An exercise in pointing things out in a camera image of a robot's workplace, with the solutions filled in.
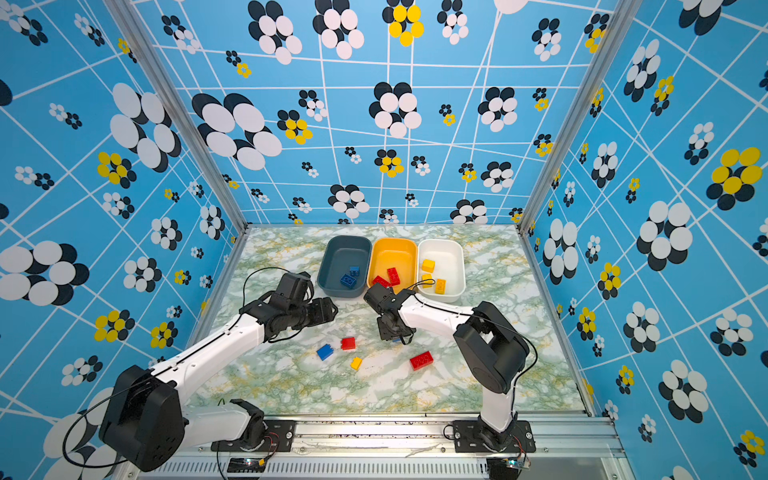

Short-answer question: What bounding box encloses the dark blue lego brick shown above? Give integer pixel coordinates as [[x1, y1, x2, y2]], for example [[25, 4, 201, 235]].
[[340, 274, 357, 289]]

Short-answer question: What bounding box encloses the left circuit board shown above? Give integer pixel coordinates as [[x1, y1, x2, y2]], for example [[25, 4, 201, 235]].
[[227, 457, 267, 474]]

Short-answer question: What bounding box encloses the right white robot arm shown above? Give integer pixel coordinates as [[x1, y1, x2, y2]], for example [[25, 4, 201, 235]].
[[366, 290, 532, 452]]

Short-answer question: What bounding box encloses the aluminium corner post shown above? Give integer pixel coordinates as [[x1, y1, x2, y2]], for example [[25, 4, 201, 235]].
[[520, 0, 642, 234], [104, 0, 248, 235]]

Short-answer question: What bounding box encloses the circuit board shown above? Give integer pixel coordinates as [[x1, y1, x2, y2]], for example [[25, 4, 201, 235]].
[[227, 457, 267, 474], [486, 458, 530, 480]]

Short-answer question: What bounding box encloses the white plastic bin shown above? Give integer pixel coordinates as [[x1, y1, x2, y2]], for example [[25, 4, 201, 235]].
[[417, 239, 466, 303]]

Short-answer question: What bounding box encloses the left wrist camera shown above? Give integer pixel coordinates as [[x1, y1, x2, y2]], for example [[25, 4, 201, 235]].
[[276, 272, 311, 302]]

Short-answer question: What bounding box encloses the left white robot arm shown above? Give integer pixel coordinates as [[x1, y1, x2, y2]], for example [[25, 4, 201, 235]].
[[99, 297, 338, 472]]

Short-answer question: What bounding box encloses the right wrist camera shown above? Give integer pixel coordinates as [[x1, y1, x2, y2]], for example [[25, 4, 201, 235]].
[[364, 284, 397, 315]]

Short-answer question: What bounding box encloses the long red lego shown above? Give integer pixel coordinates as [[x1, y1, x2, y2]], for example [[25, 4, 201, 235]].
[[371, 276, 390, 288], [409, 351, 434, 371], [387, 267, 401, 286]]

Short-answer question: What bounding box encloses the orange yellow lego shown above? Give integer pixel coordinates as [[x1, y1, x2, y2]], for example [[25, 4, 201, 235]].
[[434, 279, 447, 295]]

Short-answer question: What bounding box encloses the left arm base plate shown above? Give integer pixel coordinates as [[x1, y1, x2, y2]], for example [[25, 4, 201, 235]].
[[211, 419, 297, 453]]

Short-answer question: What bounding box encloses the aluminium corner post left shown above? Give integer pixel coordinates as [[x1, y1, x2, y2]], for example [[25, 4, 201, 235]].
[[104, 0, 248, 235]]

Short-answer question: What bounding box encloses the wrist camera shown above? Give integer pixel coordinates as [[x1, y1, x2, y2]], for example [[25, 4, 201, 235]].
[[364, 284, 397, 315], [276, 272, 311, 302]]

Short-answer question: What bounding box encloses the aluminium front rail frame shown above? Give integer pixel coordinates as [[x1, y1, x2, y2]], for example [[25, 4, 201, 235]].
[[113, 412, 635, 479]]

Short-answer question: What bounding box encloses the dark teal plastic bin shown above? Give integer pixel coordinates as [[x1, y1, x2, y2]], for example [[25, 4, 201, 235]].
[[317, 235, 372, 298]]

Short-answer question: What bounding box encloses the aluminium corner post right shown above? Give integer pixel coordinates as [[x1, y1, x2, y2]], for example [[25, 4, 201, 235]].
[[520, 0, 642, 234]]

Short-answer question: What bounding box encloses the right circuit board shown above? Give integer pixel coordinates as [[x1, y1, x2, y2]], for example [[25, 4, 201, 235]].
[[486, 458, 530, 480]]

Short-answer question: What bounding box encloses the small red lego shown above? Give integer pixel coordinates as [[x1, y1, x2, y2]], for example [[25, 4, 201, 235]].
[[341, 337, 356, 351]]

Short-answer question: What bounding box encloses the yellow plastic bin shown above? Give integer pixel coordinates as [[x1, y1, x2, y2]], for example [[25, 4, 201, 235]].
[[367, 237, 418, 293]]

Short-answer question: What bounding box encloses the light blue lego brick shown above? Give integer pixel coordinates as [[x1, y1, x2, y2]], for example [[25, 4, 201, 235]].
[[316, 344, 334, 361]]

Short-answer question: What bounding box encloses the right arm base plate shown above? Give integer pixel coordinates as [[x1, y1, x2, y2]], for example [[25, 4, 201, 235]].
[[451, 419, 537, 455]]

